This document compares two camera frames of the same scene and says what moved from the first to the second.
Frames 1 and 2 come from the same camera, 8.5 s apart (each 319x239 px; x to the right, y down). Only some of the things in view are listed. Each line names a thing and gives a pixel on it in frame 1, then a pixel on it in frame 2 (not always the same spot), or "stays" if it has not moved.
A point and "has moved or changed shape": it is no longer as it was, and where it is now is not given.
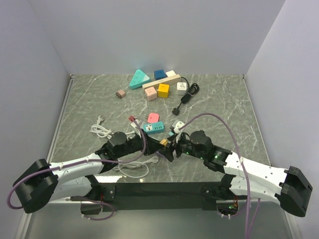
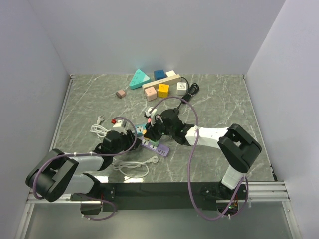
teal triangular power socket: [139, 78] stays
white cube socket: [170, 73] stays
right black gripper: [168, 152] → [151, 133]
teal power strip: [150, 128] has moved or changed shape
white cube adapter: [181, 88] stays
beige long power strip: [170, 80] stays
